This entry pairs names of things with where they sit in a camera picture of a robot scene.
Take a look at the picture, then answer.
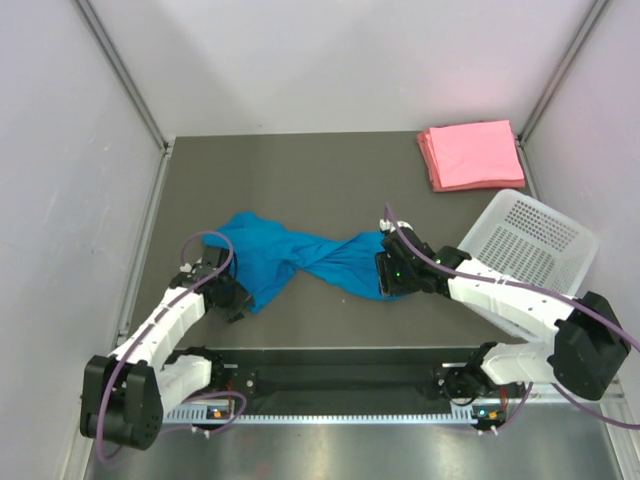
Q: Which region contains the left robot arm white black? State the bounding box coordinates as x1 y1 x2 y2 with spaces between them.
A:
79 246 254 450

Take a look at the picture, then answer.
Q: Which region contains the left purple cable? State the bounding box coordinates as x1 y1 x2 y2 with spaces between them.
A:
97 231 247 464

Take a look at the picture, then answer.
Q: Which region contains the aluminium frame rail front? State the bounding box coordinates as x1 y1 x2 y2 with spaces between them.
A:
74 362 626 406

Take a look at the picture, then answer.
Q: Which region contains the right aluminium corner post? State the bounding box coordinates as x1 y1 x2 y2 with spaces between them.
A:
517 0 612 147

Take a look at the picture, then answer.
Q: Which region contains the folded pink t shirt stack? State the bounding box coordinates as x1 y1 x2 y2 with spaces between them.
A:
417 120 526 193

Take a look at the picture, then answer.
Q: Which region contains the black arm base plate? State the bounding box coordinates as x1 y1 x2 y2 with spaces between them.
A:
169 347 531 416

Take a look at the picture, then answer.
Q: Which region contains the blue t shirt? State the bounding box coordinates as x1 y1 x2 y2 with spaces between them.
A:
203 212 387 314

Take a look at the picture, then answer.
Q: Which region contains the left aluminium corner post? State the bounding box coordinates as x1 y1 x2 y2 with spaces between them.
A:
71 0 169 151

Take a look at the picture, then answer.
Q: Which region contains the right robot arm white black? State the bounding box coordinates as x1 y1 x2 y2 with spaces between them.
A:
375 220 631 401

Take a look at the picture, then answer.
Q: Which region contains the white perforated plastic basket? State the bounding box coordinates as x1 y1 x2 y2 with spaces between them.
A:
459 189 599 295

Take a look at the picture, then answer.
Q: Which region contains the slotted grey cable duct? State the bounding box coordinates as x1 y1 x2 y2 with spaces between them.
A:
163 400 505 426

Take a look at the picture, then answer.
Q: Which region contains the aluminium corner post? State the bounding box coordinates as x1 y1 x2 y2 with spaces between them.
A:
71 0 169 151
517 0 612 147

